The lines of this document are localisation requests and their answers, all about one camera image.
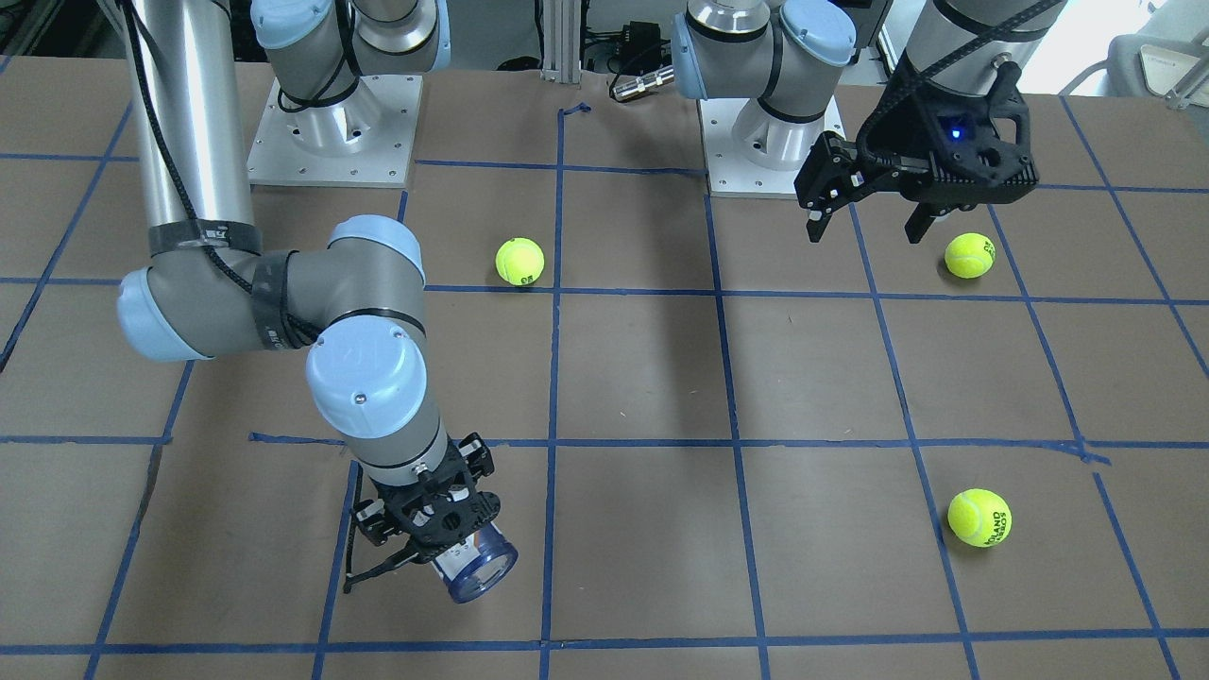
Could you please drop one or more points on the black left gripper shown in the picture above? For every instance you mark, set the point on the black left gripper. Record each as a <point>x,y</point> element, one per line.
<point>893,143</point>

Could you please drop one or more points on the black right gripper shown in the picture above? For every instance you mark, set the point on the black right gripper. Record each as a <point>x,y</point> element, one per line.
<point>480,458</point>

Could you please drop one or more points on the white blue tennis ball can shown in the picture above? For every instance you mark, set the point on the white blue tennis ball can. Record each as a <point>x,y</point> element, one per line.
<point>473,566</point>

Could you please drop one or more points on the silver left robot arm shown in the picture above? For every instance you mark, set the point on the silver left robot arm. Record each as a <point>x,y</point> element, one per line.
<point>789,56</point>

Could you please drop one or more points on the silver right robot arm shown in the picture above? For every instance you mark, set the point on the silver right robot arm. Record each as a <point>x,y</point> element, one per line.
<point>356,305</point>

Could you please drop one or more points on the yellow tennis ball centre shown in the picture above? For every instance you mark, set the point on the yellow tennis ball centre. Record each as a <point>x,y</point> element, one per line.
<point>519,261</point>
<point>969,256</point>

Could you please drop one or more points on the yellow tennis ball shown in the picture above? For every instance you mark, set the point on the yellow tennis ball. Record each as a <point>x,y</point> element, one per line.
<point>519,261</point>
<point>979,518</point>
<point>969,256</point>

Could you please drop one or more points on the yellow tennis ball far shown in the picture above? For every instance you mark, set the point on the yellow tennis ball far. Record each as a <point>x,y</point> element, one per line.
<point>979,518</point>

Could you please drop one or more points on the silver cylindrical connector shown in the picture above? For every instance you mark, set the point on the silver cylindrical connector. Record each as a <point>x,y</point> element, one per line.
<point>643,85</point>

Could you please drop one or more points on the aluminium frame post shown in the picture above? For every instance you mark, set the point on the aluminium frame post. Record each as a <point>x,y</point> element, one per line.
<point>561,40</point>

